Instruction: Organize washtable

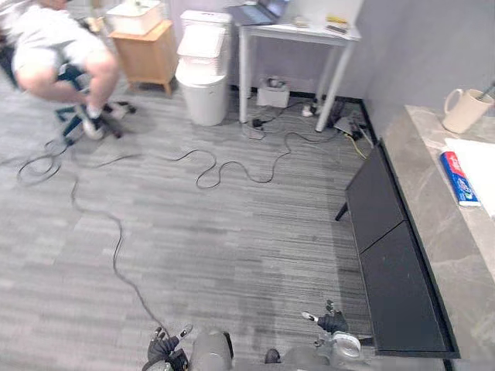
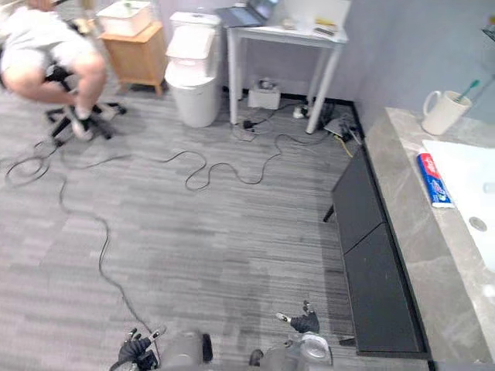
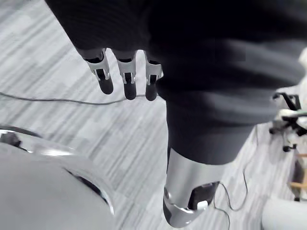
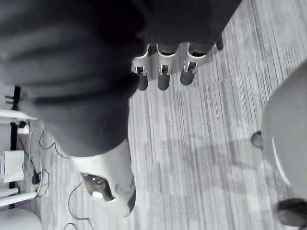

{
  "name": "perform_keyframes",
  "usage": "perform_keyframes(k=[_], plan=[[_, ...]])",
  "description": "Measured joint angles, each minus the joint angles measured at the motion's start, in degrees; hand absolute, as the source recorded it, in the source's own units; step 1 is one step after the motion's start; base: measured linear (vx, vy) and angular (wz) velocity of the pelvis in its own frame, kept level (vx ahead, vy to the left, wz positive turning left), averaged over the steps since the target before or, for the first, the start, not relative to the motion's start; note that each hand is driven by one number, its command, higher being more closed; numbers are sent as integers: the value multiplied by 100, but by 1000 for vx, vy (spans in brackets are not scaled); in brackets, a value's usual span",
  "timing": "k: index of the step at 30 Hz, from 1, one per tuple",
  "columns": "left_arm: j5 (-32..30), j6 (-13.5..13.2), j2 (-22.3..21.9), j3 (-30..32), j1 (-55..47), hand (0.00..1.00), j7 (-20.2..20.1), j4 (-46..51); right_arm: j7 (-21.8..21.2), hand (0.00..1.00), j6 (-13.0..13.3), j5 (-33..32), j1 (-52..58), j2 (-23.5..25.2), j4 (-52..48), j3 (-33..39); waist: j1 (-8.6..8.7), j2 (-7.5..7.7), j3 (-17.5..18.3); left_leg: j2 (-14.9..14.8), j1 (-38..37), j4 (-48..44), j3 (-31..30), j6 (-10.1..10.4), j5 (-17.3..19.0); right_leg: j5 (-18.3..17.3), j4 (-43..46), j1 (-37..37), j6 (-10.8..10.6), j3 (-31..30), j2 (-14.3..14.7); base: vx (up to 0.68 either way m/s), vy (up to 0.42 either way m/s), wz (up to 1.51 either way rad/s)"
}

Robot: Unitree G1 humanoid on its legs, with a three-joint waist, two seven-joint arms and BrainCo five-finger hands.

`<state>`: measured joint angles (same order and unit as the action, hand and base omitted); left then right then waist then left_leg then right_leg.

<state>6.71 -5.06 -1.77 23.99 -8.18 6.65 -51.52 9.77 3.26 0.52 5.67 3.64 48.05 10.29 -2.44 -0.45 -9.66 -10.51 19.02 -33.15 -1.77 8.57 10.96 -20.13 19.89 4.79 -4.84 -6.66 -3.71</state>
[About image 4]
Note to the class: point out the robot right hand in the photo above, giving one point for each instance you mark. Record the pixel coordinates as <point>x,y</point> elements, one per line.
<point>72,60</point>

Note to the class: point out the black stand pole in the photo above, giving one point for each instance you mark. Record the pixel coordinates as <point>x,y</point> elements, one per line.
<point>16,95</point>

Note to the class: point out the white shelf board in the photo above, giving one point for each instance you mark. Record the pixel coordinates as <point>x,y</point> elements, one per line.
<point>14,115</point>

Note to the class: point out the white power adapter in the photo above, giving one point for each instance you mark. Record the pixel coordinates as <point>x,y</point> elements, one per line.
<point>24,129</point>

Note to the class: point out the white box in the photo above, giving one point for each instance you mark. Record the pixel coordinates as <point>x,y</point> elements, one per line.
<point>12,166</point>

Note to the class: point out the grey rounded object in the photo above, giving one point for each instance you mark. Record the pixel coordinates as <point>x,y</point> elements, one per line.
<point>19,219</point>

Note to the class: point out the silver robot right leg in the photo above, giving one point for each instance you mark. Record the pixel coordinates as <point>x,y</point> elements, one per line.
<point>287,115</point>

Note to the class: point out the dark robot right foot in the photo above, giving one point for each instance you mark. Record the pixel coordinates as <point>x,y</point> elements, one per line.
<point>293,212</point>

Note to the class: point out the white tube frame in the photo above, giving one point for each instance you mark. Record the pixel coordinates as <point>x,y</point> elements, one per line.
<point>16,197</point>

